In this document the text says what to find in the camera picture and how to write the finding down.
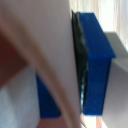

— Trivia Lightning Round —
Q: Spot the pink mug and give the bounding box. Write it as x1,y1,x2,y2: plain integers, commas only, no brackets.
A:
0,0,84,128

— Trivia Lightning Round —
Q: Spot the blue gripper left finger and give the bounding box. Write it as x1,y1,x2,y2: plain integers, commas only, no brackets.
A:
35,71,63,120

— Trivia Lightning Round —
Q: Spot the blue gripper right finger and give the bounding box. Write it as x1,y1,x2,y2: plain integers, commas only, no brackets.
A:
71,12,117,118

